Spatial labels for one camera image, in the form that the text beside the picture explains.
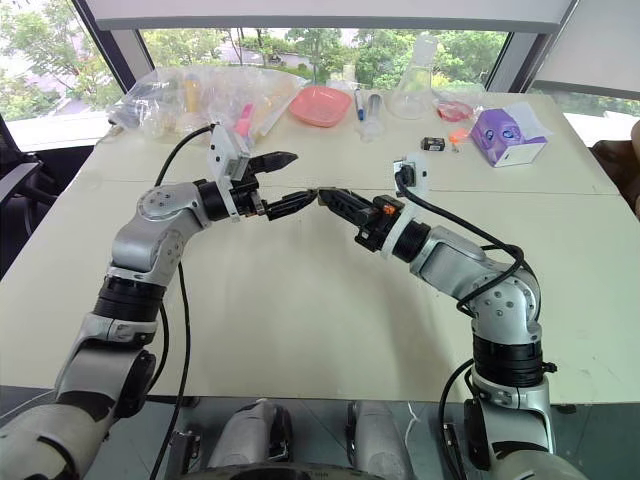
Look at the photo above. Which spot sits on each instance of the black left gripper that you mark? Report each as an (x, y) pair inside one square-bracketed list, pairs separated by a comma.
[(246, 194)]

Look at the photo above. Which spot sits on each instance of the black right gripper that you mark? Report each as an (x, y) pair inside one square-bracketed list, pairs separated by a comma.
[(378, 225)]

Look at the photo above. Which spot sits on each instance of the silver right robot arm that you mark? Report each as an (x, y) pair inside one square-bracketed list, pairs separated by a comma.
[(450, 255)]

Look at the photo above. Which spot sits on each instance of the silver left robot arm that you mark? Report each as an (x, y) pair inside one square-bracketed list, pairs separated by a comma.
[(145, 240)]

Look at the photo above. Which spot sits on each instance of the pink item in bag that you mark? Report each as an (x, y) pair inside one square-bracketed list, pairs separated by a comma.
[(244, 122)]

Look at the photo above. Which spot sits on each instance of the pink plastic tray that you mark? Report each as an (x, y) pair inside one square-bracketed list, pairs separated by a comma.
[(320, 105)]

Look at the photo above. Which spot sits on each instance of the clear plastic syringe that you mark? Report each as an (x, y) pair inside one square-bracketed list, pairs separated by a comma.
[(372, 112)]

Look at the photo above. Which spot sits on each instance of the blue marker pen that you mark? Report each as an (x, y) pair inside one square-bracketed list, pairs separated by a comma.
[(359, 105)]

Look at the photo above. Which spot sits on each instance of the small black box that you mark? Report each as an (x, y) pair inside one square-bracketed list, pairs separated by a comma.
[(433, 144)]

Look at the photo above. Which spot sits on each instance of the yellow bottle in bag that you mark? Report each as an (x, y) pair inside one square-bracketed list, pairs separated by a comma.
[(192, 92)]

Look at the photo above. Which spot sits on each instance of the small orange clip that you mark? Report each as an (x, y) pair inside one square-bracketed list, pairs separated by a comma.
[(456, 137)]

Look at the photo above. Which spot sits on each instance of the glass conical flask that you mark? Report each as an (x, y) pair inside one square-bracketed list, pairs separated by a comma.
[(412, 92)]

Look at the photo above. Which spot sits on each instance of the clear plastic bag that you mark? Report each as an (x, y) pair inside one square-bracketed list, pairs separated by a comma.
[(165, 100)]

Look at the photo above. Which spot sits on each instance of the purple tissue box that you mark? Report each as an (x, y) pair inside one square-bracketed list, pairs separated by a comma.
[(505, 137)]

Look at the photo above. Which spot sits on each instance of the grey rounded robot leg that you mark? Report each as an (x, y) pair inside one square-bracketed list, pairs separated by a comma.
[(250, 435), (375, 440)]

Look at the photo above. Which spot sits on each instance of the black office chair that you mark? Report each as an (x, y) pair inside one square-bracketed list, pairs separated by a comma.
[(20, 180)]

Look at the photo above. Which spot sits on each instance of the brown chair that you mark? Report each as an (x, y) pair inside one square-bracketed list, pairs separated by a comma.
[(617, 165)]

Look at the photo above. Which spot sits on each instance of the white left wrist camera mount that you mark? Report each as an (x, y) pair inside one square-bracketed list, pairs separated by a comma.
[(222, 152)]

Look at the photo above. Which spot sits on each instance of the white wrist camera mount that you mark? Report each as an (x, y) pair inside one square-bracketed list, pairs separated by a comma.
[(222, 152), (419, 172)]

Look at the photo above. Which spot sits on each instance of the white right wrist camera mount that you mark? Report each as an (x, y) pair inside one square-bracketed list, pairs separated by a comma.
[(419, 172)]

